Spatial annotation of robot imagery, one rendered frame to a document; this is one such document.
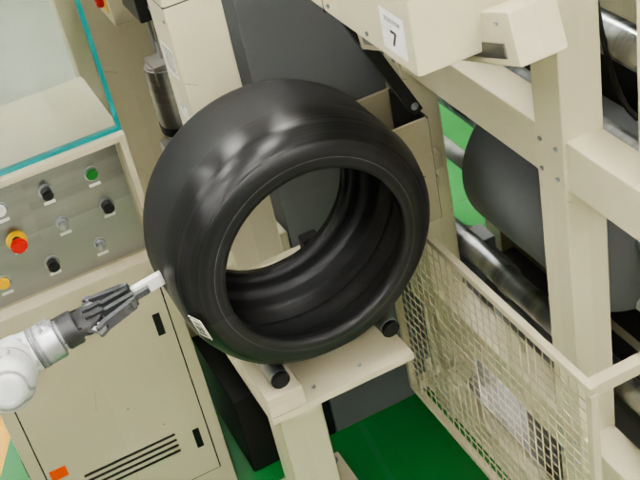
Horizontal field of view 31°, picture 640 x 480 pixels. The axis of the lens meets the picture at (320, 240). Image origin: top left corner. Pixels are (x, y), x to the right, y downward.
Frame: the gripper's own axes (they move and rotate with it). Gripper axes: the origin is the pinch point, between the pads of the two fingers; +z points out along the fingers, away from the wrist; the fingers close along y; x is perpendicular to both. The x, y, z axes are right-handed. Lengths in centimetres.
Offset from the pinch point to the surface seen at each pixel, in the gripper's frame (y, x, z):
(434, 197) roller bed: 19, 34, 73
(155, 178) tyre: 10.0, -15.6, 12.4
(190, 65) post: 26.3, -26.3, 31.7
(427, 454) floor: 29, 129, 50
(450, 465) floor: 22, 129, 53
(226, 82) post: 26.3, -18.6, 37.4
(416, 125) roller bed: 19, 12, 75
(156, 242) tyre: 2.4, -6.7, 5.9
